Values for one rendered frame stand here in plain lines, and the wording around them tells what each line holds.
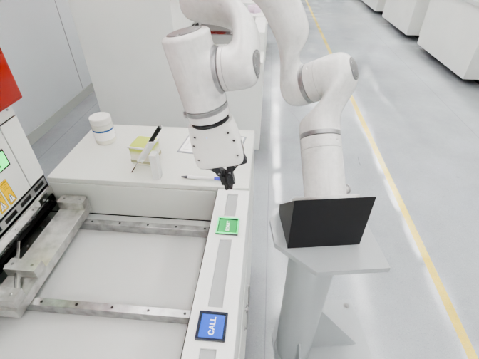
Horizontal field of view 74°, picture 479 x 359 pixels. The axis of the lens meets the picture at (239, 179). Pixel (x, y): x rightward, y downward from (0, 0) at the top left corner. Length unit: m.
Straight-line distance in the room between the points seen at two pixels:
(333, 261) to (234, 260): 0.33
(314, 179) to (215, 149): 0.36
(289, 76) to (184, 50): 0.50
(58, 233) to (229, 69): 0.71
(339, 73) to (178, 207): 0.61
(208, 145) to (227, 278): 0.29
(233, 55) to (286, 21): 0.41
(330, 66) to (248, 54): 0.45
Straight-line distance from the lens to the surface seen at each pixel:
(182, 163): 1.04
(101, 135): 1.19
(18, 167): 1.04
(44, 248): 1.02
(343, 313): 1.83
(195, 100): 0.58
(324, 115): 0.93
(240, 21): 0.57
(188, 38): 0.55
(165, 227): 0.99
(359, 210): 0.91
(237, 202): 0.89
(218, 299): 0.70
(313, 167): 0.91
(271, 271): 1.92
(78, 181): 1.08
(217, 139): 0.62
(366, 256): 1.00
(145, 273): 0.93
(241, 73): 0.54
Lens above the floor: 1.55
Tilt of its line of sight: 38 degrees down
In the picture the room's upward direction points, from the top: straight up
